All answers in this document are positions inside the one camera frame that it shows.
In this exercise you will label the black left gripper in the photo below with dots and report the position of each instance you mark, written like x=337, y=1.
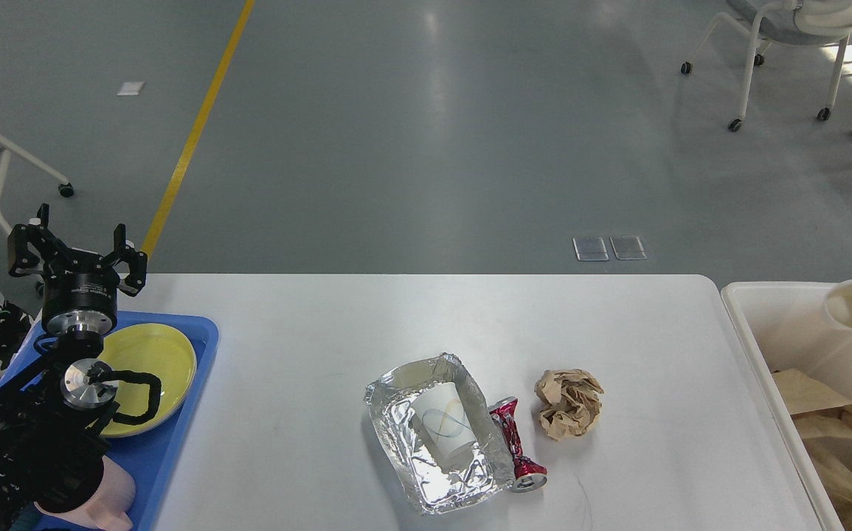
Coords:
x=77, y=294

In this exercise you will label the white paper cup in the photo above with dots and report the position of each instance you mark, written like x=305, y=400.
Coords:
x=838, y=304

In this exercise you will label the yellow plastic plate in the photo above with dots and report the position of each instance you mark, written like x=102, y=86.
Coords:
x=161, y=350

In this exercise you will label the brown paper bag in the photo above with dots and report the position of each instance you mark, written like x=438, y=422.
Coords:
x=836, y=479
x=817, y=410

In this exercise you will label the pink mug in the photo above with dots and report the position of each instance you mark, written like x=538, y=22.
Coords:
x=102, y=502

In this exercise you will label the brown paper ball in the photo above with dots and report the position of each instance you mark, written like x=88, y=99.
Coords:
x=570, y=402

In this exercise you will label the crushed red can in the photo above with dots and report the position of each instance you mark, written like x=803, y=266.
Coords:
x=528, y=474

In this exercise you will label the aluminium foil tray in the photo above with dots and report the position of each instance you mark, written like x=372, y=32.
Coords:
x=432, y=484

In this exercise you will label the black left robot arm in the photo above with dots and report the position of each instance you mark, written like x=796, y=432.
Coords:
x=53, y=412

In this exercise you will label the white plastic bin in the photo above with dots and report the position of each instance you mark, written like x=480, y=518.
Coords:
x=786, y=325

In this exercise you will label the white floor label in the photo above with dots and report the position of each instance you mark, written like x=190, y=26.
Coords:
x=130, y=88

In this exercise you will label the transparent floor plate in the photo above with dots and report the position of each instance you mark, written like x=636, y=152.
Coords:
x=590, y=249
x=628, y=248

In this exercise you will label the white rolling chair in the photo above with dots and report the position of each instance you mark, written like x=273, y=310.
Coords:
x=790, y=23

